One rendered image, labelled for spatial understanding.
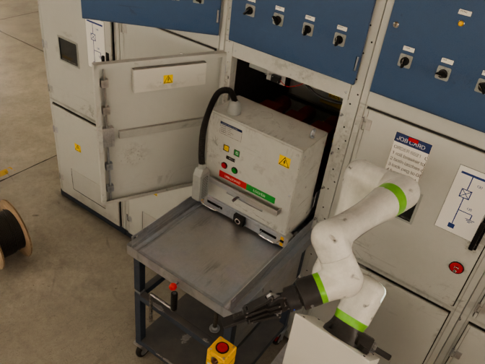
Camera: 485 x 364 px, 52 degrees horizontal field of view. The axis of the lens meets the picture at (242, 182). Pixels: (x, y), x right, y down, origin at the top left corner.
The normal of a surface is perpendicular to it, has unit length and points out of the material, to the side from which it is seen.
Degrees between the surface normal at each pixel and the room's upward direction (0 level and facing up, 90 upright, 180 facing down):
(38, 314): 0
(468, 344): 90
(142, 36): 90
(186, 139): 90
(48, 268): 0
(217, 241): 0
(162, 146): 90
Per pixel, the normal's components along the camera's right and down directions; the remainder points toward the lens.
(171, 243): 0.11, -0.81
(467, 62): -0.57, 0.43
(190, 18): -0.06, 0.58
